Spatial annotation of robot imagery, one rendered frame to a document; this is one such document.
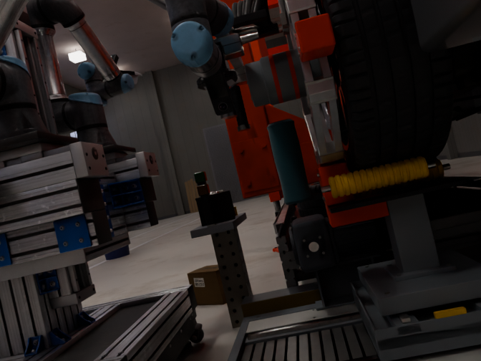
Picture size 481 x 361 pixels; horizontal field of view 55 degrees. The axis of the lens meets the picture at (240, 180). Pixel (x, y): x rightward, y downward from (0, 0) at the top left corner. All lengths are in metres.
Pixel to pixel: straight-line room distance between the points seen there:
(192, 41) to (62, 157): 0.53
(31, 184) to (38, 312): 0.44
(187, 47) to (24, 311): 1.01
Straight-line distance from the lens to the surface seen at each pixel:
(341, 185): 1.22
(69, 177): 1.27
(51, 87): 1.95
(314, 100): 1.12
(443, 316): 1.21
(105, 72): 2.06
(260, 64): 1.35
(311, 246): 1.61
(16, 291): 1.60
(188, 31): 0.91
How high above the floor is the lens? 0.56
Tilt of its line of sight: 1 degrees up
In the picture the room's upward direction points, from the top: 13 degrees counter-clockwise
